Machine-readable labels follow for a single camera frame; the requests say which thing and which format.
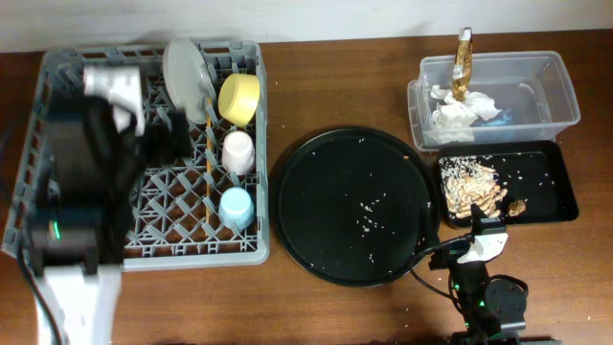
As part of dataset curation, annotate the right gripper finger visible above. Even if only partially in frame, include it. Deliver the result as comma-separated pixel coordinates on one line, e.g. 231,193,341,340
415,207,440,254
470,204,487,235

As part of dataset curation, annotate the food scraps and rice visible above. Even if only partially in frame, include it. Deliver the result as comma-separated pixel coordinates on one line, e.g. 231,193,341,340
439,156,527,219

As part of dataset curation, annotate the wooden chopstick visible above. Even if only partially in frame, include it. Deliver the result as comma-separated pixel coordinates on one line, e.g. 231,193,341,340
204,97,213,223

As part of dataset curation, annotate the grey round plate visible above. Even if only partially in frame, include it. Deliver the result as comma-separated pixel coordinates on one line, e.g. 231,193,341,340
163,37,216,125

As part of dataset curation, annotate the pink plastic cup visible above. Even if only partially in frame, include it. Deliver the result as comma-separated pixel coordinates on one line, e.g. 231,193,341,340
221,130,256,175

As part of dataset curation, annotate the yellow plastic bowl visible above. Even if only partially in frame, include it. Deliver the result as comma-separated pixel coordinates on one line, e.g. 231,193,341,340
218,73,261,127

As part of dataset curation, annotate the white napkin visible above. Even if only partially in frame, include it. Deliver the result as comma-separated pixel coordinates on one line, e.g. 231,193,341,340
426,84,501,145

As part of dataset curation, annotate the blue plastic cup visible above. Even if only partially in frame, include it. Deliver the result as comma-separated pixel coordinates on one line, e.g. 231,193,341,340
219,187,255,230

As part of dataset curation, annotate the gold snack wrapper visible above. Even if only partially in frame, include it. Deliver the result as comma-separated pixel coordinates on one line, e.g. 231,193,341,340
452,27,472,102

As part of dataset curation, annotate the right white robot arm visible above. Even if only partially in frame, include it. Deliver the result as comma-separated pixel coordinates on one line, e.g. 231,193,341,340
409,205,560,345

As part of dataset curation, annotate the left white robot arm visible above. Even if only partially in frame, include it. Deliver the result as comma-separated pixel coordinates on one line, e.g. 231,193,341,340
16,66,193,344

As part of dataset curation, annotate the grey plastic dishwasher rack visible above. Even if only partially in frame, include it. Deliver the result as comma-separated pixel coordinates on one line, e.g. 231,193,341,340
12,45,270,271

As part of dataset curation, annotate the clear plastic waste bin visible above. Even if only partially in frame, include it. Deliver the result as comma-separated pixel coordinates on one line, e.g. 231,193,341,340
407,51,580,151

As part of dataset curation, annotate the black rectangular food tray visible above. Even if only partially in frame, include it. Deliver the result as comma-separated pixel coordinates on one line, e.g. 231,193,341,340
437,141,579,225

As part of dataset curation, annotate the round black serving tray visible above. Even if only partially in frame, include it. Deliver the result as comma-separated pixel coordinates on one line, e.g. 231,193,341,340
271,127,441,287

